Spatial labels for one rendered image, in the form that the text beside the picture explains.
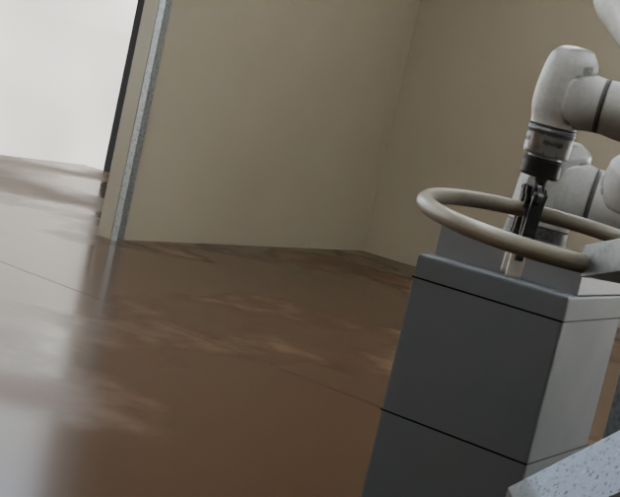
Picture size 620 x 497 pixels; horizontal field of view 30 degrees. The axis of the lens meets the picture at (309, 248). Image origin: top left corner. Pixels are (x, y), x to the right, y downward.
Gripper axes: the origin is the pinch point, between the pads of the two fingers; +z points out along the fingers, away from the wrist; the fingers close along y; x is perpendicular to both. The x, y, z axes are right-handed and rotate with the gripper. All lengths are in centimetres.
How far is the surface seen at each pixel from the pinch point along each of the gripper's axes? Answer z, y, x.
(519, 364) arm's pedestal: 29, -39, 17
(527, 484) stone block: 13, 90, -10
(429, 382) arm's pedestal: 42, -51, -1
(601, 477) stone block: 7, 98, -5
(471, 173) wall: 45, -718, 103
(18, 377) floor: 102, -154, -116
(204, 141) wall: 57, -570, -102
